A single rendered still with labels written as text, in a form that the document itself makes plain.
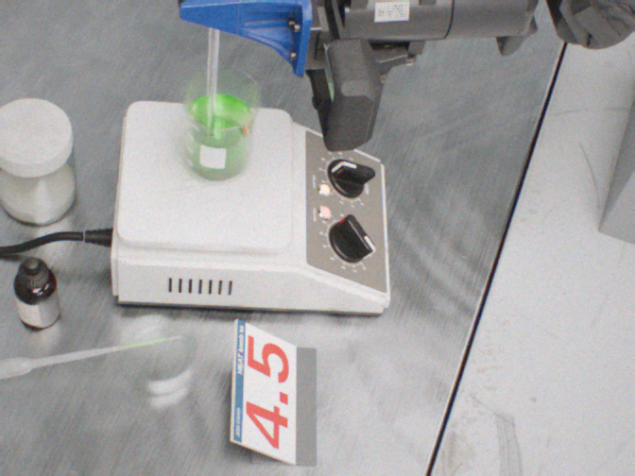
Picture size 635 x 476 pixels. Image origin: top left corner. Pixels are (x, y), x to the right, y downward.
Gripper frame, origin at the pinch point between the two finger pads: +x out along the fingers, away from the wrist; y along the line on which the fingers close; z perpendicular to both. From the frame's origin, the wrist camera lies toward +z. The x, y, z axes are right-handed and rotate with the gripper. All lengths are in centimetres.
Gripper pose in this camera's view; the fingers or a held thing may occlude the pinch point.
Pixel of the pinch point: (238, 3)
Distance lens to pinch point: 74.0
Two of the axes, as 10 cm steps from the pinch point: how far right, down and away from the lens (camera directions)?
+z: -1.0, 5.2, 8.5
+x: -9.8, 0.9, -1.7
